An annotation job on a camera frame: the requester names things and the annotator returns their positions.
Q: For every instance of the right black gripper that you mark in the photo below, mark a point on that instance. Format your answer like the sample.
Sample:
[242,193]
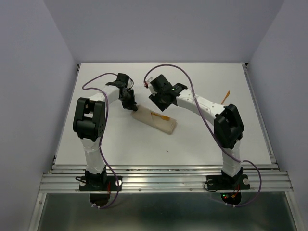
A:
[153,97]

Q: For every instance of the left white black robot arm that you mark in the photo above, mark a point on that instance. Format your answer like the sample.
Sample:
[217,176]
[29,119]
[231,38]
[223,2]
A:
[89,124]

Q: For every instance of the left aluminium frame post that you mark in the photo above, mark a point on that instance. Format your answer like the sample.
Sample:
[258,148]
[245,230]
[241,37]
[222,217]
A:
[37,212]

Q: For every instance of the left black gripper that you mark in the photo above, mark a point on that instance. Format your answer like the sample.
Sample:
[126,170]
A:
[131,105]

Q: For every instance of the aluminium mounting rail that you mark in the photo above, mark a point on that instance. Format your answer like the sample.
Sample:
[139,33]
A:
[164,179]

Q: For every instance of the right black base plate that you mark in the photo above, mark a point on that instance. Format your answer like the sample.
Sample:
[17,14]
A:
[216,183]

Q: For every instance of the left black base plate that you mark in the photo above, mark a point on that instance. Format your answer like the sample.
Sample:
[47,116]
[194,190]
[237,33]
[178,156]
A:
[111,185]

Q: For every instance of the beige cloth napkin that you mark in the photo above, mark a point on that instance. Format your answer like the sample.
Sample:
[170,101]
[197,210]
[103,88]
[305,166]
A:
[144,115]

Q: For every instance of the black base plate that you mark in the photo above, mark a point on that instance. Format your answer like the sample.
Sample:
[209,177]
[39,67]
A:
[111,185]
[216,183]

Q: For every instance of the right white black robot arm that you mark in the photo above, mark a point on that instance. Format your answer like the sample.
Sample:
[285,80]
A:
[224,122]

